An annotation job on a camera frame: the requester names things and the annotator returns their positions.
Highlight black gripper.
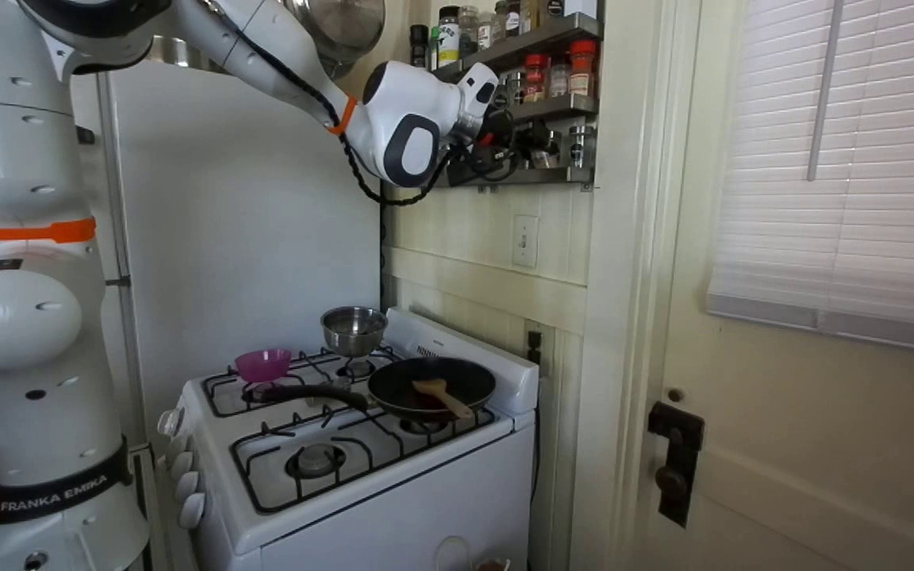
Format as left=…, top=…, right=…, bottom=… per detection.
left=475, top=101, right=531, bottom=168

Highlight metal three-tier spice rack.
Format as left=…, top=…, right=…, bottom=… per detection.
left=427, top=9, right=602, bottom=197

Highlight white gas stove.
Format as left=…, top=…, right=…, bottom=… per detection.
left=152, top=305, right=544, bottom=571

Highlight small glass spice jar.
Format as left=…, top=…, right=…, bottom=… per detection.
left=499, top=65, right=528, bottom=106
left=545, top=58, right=574, bottom=104
left=535, top=119, right=569, bottom=172
left=561, top=114, right=598, bottom=172

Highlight red lid spice jar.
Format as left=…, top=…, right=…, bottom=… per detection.
left=521, top=49, right=553, bottom=106
left=569, top=37, right=599, bottom=106

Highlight large black lid jar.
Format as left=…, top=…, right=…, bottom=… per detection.
left=433, top=2, right=466, bottom=74

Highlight tall spice jar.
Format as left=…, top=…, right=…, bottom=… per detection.
left=496, top=0, right=528, bottom=44

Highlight dark glass bottle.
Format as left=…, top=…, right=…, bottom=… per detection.
left=407, top=23, right=433, bottom=65

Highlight black vertical pipe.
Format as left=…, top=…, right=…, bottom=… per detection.
left=375, top=192, right=393, bottom=315

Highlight hanging steel pot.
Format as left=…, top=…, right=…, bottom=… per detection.
left=150, top=28, right=216, bottom=74
left=285, top=0, right=390, bottom=86

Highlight small steel saucepan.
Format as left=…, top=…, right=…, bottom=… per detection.
left=316, top=305, right=390, bottom=361

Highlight wooden spatula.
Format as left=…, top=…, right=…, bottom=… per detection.
left=408, top=374, right=480, bottom=426

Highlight black frying pan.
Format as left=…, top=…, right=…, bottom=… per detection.
left=246, top=354, right=501, bottom=423

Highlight white refrigerator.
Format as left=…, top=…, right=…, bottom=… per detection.
left=96, top=44, right=387, bottom=426

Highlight white blind wand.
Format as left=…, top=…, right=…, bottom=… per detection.
left=805, top=0, right=849, bottom=183

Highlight pink plastic bowl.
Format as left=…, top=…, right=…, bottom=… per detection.
left=231, top=344, right=302, bottom=389

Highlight white window blinds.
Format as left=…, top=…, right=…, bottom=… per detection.
left=701, top=0, right=914, bottom=361

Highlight black door lock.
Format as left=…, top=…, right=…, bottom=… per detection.
left=645, top=386, right=709, bottom=529

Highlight cream panel door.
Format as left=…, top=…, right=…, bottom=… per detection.
left=626, top=0, right=914, bottom=571

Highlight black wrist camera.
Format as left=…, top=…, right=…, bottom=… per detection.
left=443, top=139, right=514, bottom=191

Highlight black braided cable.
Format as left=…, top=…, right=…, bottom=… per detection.
left=338, top=131, right=456, bottom=208

